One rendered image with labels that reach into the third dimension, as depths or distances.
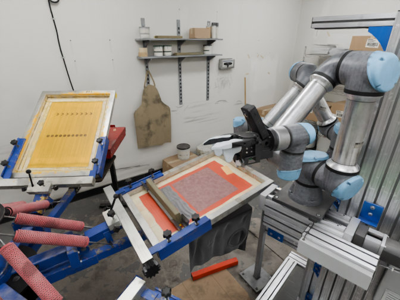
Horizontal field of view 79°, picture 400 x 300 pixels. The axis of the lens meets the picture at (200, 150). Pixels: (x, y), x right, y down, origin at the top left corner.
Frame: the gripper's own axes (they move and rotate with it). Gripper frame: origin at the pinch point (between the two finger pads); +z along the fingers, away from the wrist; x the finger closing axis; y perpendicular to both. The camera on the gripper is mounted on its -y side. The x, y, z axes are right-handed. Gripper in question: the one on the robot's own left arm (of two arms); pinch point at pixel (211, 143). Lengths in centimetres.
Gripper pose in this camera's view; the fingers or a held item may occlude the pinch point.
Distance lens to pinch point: 66.4
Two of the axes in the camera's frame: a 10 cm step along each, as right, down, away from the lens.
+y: 0.5, 9.5, 3.0
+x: -3.8, -2.6, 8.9
